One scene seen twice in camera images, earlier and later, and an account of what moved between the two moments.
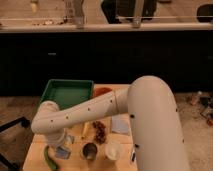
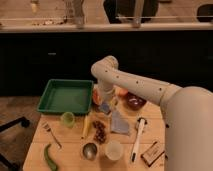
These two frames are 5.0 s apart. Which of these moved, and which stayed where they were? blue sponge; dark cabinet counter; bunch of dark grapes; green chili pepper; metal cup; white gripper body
Moved: blue sponge; white gripper body
Stayed: bunch of dark grapes; metal cup; green chili pepper; dark cabinet counter
